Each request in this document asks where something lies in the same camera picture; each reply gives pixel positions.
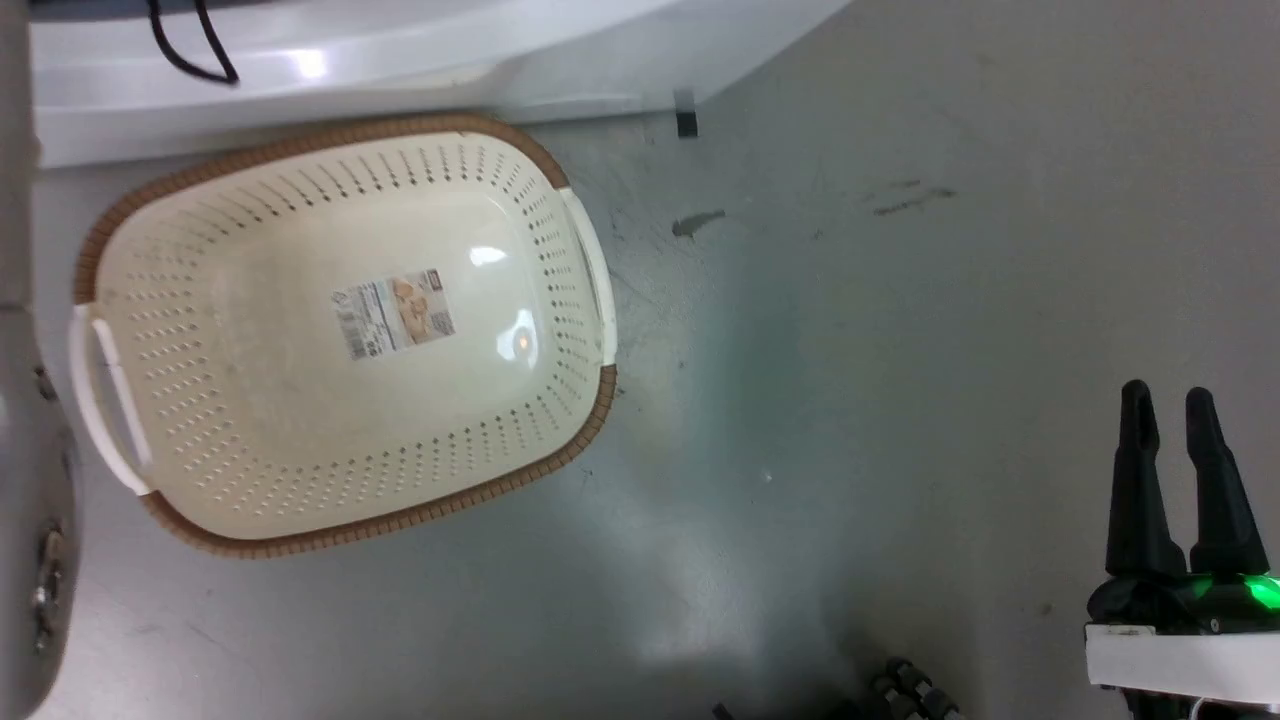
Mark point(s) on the white washing machine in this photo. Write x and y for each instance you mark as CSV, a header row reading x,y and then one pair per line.
x,y
420,50

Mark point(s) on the small black machine foot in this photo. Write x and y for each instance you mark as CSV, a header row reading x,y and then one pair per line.
x,y
686,122

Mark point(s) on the printed label sticker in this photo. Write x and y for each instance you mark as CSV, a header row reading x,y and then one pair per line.
x,y
395,314

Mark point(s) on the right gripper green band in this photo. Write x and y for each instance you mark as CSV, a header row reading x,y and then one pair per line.
x,y
1190,655

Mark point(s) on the cream laundry basket brown rim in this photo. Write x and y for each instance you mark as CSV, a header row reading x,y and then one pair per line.
x,y
300,430

